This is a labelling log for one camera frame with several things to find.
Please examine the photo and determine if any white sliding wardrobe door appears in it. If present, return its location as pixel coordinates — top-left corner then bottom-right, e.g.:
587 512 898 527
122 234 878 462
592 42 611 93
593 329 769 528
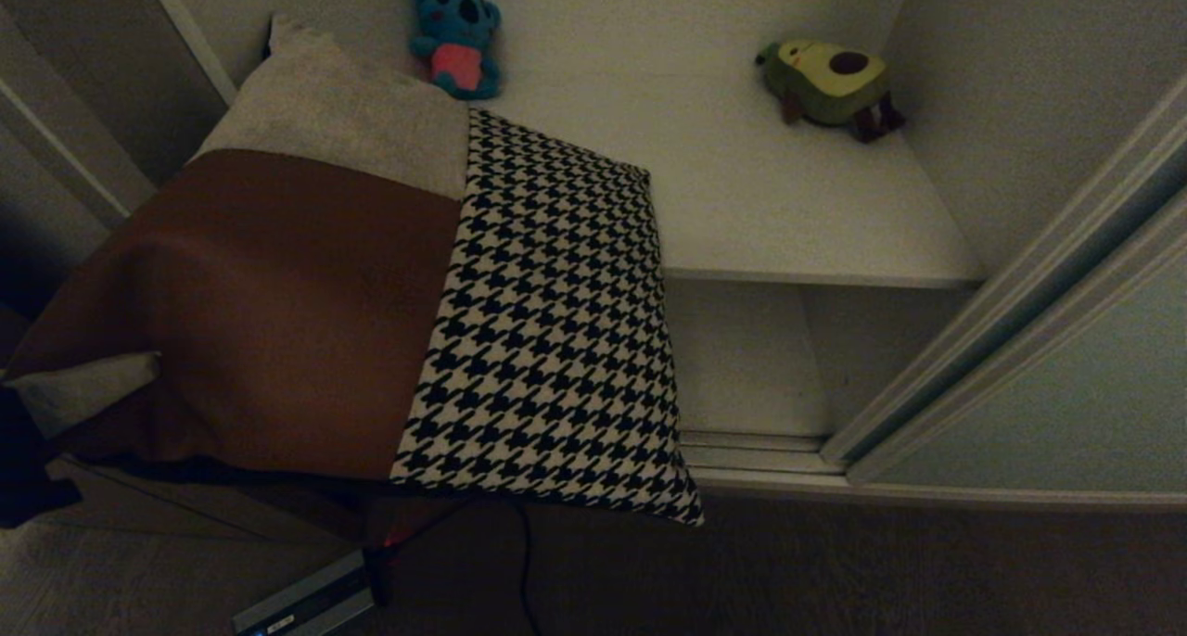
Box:
820 70 1187 489

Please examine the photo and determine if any brown houndstooth patchwork pillow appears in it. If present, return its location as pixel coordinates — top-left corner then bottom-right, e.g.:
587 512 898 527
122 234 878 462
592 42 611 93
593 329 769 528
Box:
0 13 706 528

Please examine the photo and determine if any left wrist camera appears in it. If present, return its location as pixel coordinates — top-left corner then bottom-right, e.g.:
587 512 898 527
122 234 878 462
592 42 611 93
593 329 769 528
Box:
232 548 390 636

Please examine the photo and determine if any green avocado plush toy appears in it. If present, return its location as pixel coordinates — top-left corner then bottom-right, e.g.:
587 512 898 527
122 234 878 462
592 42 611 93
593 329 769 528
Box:
755 39 907 145

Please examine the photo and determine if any wardrobe door floor track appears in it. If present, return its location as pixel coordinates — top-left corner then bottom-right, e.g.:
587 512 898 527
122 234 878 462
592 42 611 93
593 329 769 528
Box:
680 429 847 476

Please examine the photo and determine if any white wardrobe shelf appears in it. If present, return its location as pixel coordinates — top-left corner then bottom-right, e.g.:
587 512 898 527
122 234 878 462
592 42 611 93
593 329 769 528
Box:
422 57 986 291

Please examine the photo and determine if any blue koala plush toy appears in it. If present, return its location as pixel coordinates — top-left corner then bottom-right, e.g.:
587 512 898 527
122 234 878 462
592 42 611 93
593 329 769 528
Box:
409 0 504 101

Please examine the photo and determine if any black cable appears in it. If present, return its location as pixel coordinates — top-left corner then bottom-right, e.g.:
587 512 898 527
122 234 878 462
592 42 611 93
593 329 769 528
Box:
512 502 541 636

